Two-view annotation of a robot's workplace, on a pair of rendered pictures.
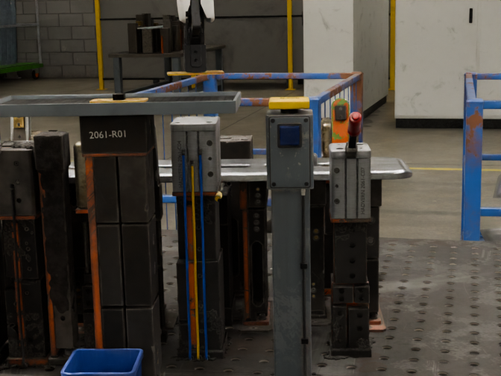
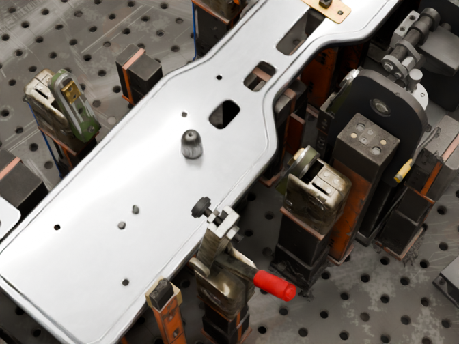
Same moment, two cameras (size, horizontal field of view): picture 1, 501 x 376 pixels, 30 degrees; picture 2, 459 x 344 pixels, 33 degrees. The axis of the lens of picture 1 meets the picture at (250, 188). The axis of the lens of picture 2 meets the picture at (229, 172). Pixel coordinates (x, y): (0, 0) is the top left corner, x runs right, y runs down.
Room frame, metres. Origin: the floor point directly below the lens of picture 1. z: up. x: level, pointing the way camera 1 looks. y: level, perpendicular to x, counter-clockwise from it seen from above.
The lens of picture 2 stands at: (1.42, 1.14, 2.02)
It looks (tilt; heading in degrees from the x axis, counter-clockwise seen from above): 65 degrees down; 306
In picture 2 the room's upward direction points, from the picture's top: straight up
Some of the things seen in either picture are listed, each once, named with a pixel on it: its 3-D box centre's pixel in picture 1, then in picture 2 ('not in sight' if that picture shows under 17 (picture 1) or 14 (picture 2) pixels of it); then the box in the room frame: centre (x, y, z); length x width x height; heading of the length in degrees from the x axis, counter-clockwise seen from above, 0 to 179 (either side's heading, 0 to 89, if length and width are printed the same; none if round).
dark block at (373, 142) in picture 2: not in sight; (346, 200); (1.55, 0.65, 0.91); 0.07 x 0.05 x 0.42; 177
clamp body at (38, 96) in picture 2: not in sight; (74, 143); (1.98, 0.81, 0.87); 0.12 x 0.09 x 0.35; 177
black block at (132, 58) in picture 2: not in sight; (145, 108); (1.94, 0.68, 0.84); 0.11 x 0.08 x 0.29; 177
